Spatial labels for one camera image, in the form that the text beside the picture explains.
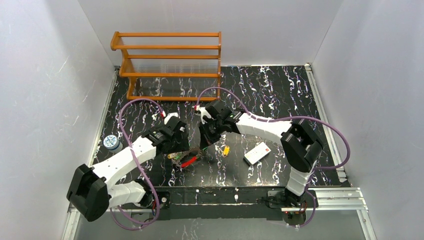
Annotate red white key ring bundle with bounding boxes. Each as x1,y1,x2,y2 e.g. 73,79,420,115
167,147,204,170

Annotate yellow tagged key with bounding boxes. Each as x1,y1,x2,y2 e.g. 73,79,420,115
221,145,230,158

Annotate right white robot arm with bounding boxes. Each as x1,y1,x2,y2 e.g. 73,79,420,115
194,99,324,197

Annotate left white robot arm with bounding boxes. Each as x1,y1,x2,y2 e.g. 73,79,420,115
66,116,189,222

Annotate white card box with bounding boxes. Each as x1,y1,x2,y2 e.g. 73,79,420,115
243,142,271,166

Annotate blue white round tin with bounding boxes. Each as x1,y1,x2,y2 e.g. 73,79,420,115
102,134,123,154

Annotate orange wooden rack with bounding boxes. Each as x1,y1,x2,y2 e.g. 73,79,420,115
110,31,222,102

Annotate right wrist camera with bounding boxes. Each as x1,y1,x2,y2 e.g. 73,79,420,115
194,105,213,125

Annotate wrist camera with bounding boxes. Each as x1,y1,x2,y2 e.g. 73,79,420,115
194,105,213,125
163,112,179,125

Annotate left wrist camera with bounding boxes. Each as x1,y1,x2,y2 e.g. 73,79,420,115
163,112,179,125

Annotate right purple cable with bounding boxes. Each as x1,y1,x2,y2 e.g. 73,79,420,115
195,87,351,228

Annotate aluminium frame rail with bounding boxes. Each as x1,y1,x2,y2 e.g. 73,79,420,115
304,62,377,240

